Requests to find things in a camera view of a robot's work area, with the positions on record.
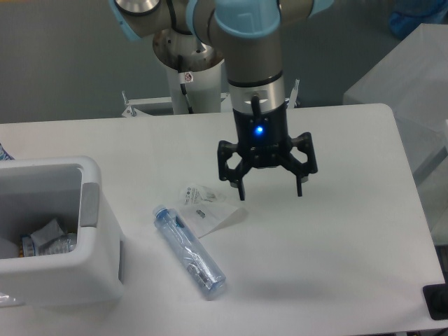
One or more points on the white trash can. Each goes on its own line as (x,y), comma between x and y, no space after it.
(33,192)

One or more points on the clear plastic water bottle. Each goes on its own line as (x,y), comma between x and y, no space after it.
(202,268)

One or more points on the grey wrapper in bin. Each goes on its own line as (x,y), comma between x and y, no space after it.
(51,231)

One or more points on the white side cabinet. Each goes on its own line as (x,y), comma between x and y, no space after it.
(412,81)

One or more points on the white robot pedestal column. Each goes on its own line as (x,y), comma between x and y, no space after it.
(193,72)

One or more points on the blue object top right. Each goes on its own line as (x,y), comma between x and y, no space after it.
(406,16)

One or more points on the clear plastic wrapper bag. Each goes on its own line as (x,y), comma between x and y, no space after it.
(205,210)

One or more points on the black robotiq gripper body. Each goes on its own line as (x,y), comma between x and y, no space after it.
(261,140)

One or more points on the blue patterned item left edge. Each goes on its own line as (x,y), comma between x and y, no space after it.
(4,155)

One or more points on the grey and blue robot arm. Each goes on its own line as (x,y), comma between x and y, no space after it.
(246,35)

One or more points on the white pedestal base bracket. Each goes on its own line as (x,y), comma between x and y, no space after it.
(161,106)

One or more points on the clear plastic scrap bottom left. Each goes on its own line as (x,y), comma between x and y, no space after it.
(7,301)

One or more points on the crushed bottle in bin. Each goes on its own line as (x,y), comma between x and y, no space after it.
(63,244)

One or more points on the black device at table edge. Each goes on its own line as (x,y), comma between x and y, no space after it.
(436,300)

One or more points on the metal bolt clamp right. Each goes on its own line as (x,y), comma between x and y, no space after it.
(293,102)

